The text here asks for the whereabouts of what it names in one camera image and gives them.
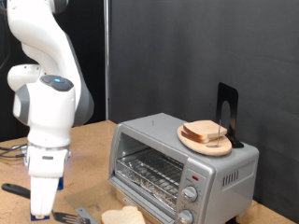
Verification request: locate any silver oven knob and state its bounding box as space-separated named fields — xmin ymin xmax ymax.
xmin=181 ymin=185 xmax=199 ymax=203
xmin=177 ymin=208 xmax=194 ymax=224

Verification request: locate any vertical metal pole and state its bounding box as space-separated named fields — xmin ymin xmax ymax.
xmin=103 ymin=0 xmax=111 ymax=121

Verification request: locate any round wooden board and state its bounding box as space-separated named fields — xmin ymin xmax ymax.
xmin=177 ymin=125 xmax=234 ymax=158

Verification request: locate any metal wire oven rack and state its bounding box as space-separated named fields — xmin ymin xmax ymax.
xmin=116 ymin=147 xmax=185 ymax=209

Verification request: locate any black cable with silver connector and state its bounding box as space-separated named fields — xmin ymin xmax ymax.
xmin=0 ymin=143 xmax=28 ymax=153

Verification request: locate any metal spatula with blue block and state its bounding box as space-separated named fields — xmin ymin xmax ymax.
xmin=1 ymin=182 xmax=92 ymax=224

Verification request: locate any white bread slice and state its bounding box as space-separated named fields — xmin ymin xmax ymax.
xmin=100 ymin=204 xmax=147 ymax=224
xmin=180 ymin=119 xmax=229 ymax=145

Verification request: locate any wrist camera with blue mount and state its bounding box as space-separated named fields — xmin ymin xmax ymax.
xmin=56 ymin=176 xmax=65 ymax=191

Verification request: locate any black metal bookend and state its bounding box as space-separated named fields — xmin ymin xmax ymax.
xmin=215 ymin=82 xmax=245 ymax=149

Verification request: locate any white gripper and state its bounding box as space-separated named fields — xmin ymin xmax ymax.
xmin=29 ymin=175 xmax=61 ymax=220

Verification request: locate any thin metal pin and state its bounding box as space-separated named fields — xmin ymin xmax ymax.
xmin=206 ymin=119 xmax=223 ymax=149

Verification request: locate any glass oven door with handle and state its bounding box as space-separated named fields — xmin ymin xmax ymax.
xmin=64 ymin=176 xmax=176 ymax=224

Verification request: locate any silver toaster oven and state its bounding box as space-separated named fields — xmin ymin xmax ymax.
xmin=109 ymin=112 xmax=260 ymax=224

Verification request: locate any thin black base cable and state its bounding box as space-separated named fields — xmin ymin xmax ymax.
xmin=0 ymin=152 xmax=26 ymax=160

